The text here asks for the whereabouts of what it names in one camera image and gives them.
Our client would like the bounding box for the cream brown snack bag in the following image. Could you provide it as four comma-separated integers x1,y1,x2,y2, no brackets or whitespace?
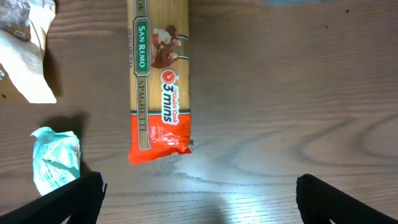
1,0,57,104

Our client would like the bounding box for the teal white tissue pack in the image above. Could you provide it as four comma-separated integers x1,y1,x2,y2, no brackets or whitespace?
31,127,81,196

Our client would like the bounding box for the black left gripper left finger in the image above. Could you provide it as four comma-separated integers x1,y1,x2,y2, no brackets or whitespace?
1,172,108,224

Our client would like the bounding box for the San Remo spaghetti packet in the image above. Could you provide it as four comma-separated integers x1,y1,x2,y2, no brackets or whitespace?
127,0,191,164

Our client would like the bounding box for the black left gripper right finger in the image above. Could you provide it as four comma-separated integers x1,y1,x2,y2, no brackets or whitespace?
296,174,397,224

